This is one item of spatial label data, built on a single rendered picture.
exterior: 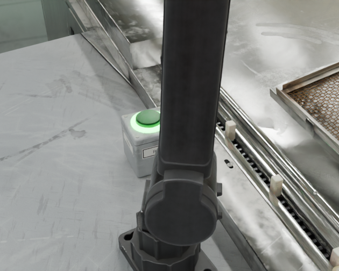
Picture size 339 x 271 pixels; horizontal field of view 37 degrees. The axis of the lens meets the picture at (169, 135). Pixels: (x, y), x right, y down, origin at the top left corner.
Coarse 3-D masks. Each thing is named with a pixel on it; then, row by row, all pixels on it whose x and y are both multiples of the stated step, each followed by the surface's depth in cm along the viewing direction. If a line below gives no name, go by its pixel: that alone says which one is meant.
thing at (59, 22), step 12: (48, 0) 185; (60, 0) 159; (72, 0) 135; (48, 12) 194; (60, 12) 165; (72, 12) 144; (48, 24) 203; (60, 24) 172; (72, 24) 148; (84, 24) 123; (48, 36) 213; (60, 36) 179
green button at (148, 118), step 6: (138, 114) 77; (144, 114) 77; (150, 114) 77; (156, 114) 77; (138, 120) 76; (144, 120) 76; (150, 120) 76; (156, 120) 76; (144, 126) 75; (150, 126) 75
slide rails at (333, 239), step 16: (160, 64) 100; (224, 112) 87; (240, 128) 83; (224, 144) 80; (256, 144) 80; (240, 160) 77; (272, 160) 77; (256, 176) 74; (288, 176) 74; (272, 192) 71; (288, 192) 71; (304, 208) 69; (288, 224) 66; (320, 224) 66; (304, 240) 64; (336, 240) 64; (320, 256) 62
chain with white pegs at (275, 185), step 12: (228, 132) 81; (240, 144) 81; (264, 180) 75; (276, 180) 70; (276, 192) 71; (288, 204) 70; (312, 240) 65; (324, 252) 65; (336, 252) 60; (336, 264) 60
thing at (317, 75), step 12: (324, 72) 85; (336, 72) 85; (288, 84) 84; (300, 84) 84; (312, 84) 84; (336, 84) 83; (288, 96) 83; (336, 96) 81; (300, 108) 80; (336, 108) 79; (312, 120) 76; (324, 120) 77; (336, 120) 77; (324, 132) 74; (336, 144) 72
